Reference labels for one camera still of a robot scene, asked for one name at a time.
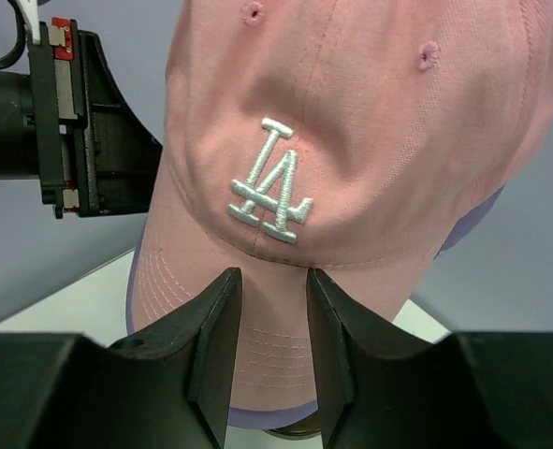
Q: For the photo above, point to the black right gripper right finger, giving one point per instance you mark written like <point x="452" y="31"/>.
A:
<point x="378" y="386"/>

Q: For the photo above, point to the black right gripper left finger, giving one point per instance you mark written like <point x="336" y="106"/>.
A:
<point x="165" y="386"/>

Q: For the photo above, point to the pink baseball cap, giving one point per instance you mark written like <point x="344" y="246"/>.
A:
<point x="350" y="136"/>

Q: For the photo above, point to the purple baseball cap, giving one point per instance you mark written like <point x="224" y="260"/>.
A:
<point x="282" y="418"/>

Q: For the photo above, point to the brown mannequin stand base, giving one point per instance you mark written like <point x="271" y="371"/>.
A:
<point x="304" y="429"/>

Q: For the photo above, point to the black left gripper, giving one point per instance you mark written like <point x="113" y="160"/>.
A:
<point x="117" y="157"/>

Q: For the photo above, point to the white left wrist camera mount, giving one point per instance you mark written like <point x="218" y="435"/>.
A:
<point x="27" y="20"/>

